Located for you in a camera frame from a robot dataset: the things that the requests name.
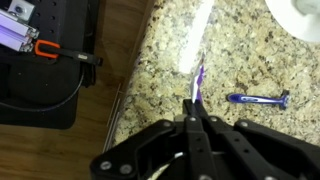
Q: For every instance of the purple and white tube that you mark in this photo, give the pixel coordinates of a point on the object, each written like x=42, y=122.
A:
x=197, y=81

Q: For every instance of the black cart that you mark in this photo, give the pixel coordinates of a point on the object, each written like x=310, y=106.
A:
x=40, y=93

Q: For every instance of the white sink basin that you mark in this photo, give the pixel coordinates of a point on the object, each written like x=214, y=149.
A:
x=283, y=20

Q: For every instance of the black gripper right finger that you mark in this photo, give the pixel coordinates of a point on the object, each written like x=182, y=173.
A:
x=266, y=146

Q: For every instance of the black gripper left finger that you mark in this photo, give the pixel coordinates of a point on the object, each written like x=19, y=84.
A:
x=146, y=150

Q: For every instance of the aluminium mounting rail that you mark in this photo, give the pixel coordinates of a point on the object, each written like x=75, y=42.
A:
x=15, y=30

